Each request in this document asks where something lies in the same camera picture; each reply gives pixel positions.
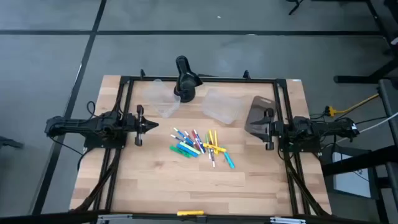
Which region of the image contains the black metal beam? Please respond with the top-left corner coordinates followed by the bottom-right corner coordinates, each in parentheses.
top-left (321, 144), bottom-right (398, 179)

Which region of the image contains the teal thick highlighter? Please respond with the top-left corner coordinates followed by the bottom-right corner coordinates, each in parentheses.
top-left (223, 151), bottom-right (236, 170)

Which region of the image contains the yellow thick highlighter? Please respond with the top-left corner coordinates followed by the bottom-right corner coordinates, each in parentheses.
top-left (202, 142), bottom-right (228, 154)

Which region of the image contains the white cable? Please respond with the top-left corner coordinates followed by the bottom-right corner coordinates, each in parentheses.
top-left (337, 111), bottom-right (398, 144)

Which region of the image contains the light green thick highlighter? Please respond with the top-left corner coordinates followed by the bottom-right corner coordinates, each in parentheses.
top-left (179, 141), bottom-right (202, 156)

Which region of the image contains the yellow power cable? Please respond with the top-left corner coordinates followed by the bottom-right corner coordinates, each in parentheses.
top-left (325, 93), bottom-right (381, 118)

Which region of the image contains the clear plastic bin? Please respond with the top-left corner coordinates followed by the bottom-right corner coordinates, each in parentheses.
top-left (142, 78), bottom-right (182, 119)
top-left (201, 88), bottom-right (246, 125)

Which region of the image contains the silver metal bracket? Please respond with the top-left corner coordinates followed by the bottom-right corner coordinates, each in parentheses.
top-left (269, 216), bottom-right (307, 224)
top-left (96, 213), bottom-right (134, 224)

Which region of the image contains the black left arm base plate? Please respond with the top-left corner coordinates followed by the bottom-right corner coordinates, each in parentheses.
top-left (83, 123), bottom-right (128, 149)

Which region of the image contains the black metal bar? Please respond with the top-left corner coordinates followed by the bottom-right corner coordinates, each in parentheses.
top-left (0, 210), bottom-right (105, 224)

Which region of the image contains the black chair foot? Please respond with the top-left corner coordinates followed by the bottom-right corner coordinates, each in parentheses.
top-left (0, 135), bottom-right (25, 150)

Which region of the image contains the yellow clamp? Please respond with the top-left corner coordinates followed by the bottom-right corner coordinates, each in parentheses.
top-left (177, 210), bottom-right (205, 217)

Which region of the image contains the black stand frame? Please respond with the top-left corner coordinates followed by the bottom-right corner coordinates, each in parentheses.
top-left (365, 0), bottom-right (398, 57)

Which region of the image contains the grey metal post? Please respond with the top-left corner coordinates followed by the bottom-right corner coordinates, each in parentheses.
top-left (377, 78), bottom-right (398, 212)

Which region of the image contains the smoky grey plastic bin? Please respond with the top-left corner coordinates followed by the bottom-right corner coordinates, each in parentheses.
top-left (244, 95), bottom-right (277, 142)

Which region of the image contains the black stand leg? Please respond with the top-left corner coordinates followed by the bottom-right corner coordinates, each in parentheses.
top-left (286, 0), bottom-right (305, 16)

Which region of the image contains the black table foot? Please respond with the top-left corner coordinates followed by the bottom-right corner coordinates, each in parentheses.
top-left (333, 55), bottom-right (398, 85)

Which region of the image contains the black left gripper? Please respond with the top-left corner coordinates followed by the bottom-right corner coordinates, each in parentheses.
top-left (125, 105), bottom-right (160, 147)

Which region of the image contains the blue thick highlighter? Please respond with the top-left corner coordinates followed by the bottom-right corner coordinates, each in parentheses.
top-left (176, 143), bottom-right (199, 158)

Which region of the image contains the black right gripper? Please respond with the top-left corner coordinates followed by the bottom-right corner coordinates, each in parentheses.
top-left (249, 108), bottom-right (285, 151)

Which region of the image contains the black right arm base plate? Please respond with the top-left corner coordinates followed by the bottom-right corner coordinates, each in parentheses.
top-left (277, 128), bottom-right (322, 153)

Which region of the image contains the black aluminium table frame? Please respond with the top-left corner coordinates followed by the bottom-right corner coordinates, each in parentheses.
top-left (72, 68), bottom-right (332, 219)

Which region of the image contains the white panel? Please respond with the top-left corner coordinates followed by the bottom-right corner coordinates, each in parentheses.
top-left (332, 151), bottom-right (373, 198)

